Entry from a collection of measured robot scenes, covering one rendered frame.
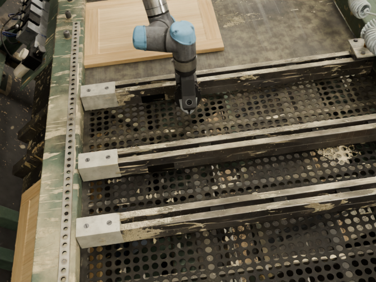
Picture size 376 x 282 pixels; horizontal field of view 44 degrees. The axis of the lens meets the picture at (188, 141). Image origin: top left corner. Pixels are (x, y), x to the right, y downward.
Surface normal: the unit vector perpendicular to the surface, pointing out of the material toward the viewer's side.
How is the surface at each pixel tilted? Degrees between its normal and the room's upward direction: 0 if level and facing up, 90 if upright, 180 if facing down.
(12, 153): 0
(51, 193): 51
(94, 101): 90
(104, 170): 90
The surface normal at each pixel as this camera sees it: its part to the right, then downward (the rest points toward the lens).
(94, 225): -0.06, -0.64
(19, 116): 0.73, -0.50
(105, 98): 0.13, 0.76
